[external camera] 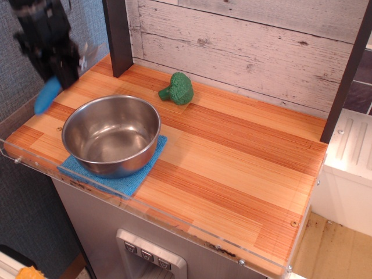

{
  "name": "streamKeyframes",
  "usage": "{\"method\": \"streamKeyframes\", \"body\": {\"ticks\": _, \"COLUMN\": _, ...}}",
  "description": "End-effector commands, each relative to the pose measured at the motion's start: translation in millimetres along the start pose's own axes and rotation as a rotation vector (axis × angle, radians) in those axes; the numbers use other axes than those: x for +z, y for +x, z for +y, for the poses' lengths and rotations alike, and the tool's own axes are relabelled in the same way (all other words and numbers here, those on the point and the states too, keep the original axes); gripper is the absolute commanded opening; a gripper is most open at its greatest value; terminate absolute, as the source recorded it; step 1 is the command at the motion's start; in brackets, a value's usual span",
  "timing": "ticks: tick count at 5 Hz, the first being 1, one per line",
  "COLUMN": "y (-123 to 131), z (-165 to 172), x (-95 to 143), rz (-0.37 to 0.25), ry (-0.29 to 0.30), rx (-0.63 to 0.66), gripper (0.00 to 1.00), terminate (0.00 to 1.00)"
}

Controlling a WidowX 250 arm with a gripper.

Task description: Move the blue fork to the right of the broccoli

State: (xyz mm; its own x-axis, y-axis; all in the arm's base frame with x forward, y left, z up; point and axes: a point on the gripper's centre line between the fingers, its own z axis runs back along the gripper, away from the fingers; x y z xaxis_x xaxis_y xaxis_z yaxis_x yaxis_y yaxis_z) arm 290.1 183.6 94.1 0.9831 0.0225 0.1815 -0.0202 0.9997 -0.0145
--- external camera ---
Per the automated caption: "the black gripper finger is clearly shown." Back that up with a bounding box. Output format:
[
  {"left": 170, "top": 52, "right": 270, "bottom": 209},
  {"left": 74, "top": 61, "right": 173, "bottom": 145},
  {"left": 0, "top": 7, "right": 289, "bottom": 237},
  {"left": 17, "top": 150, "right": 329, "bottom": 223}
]
[
  {"left": 28, "top": 55, "right": 52, "bottom": 82},
  {"left": 54, "top": 58, "right": 79, "bottom": 90}
]

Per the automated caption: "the blue handled fork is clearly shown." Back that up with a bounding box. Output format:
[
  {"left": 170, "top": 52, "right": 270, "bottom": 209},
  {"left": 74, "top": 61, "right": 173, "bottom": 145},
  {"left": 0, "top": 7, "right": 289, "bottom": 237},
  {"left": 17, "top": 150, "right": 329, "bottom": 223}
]
[{"left": 34, "top": 40, "right": 98, "bottom": 116}]

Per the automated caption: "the white ribbed side cabinet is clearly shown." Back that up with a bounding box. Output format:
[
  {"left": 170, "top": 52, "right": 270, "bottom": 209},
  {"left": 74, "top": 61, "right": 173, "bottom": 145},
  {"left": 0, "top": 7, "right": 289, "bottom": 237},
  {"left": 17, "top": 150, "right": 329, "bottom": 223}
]
[{"left": 311, "top": 109, "right": 371, "bottom": 235}]

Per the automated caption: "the clear acrylic table guard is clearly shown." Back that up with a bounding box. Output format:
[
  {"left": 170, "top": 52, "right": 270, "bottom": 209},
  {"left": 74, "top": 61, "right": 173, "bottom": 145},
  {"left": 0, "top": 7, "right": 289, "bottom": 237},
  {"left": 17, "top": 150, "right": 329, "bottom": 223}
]
[{"left": 4, "top": 57, "right": 327, "bottom": 278}]

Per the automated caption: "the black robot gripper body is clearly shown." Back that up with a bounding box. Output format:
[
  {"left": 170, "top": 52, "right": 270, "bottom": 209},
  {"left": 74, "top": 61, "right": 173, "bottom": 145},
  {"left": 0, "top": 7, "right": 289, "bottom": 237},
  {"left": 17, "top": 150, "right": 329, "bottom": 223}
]
[{"left": 9, "top": 1, "right": 80, "bottom": 70}]

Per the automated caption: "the dark left shelf post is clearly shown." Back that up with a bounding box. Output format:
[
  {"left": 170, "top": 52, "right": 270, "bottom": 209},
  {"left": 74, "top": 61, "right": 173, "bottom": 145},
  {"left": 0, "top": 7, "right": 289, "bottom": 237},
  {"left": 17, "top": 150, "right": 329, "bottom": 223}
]
[{"left": 102, "top": 0, "right": 133, "bottom": 77}]

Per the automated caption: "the dark right shelf post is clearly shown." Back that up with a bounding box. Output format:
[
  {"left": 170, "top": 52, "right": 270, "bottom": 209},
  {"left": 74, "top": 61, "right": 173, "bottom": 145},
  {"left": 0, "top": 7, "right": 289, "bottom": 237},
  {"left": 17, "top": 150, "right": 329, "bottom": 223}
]
[{"left": 320, "top": 0, "right": 371, "bottom": 144}]

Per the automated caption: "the dark shelf post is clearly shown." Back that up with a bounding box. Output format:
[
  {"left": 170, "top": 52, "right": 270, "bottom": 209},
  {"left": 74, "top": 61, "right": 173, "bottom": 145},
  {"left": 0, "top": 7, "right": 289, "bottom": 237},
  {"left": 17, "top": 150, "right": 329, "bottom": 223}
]
[
  {"left": 102, "top": 0, "right": 133, "bottom": 77},
  {"left": 320, "top": 0, "right": 371, "bottom": 144}
]

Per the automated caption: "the stainless steel bowl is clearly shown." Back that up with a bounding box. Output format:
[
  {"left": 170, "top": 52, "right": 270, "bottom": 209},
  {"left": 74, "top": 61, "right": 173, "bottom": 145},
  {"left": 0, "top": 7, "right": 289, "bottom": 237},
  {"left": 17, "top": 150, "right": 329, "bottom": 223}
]
[{"left": 62, "top": 95, "right": 161, "bottom": 178}]

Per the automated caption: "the green toy broccoli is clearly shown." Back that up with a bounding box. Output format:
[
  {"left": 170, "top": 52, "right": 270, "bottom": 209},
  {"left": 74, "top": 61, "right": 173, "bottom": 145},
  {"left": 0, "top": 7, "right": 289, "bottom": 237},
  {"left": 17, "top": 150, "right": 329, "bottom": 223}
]
[{"left": 158, "top": 72, "right": 194, "bottom": 105}]

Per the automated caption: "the blue cloth mat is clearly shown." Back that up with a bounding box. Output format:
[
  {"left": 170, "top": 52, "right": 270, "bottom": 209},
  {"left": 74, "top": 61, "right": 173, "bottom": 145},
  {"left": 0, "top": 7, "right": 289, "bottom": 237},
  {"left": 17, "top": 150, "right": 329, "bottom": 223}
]
[{"left": 58, "top": 135, "right": 167, "bottom": 197}]

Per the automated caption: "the silver dispenser panel with buttons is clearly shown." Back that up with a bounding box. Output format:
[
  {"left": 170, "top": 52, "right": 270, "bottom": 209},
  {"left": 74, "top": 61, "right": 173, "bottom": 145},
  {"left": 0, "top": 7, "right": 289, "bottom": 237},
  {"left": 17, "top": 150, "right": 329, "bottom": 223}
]
[{"left": 116, "top": 228, "right": 188, "bottom": 278}]

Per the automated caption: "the orange yellow object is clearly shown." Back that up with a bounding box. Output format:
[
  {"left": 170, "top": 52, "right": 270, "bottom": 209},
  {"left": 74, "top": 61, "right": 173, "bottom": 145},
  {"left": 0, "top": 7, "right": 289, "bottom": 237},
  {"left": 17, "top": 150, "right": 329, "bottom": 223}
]
[{"left": 15, "top": 266, "right": 45, "bottom": 279}]

